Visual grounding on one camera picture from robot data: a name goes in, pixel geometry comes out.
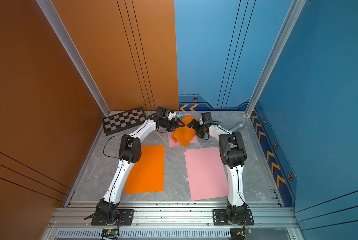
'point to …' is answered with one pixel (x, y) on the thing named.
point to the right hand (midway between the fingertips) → (191, 128)
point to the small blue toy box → (180, 115)
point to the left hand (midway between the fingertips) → (182, 124)
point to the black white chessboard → (116, 123)
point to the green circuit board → (110, 233)
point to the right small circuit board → (239, 233)
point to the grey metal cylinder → (240, 125)
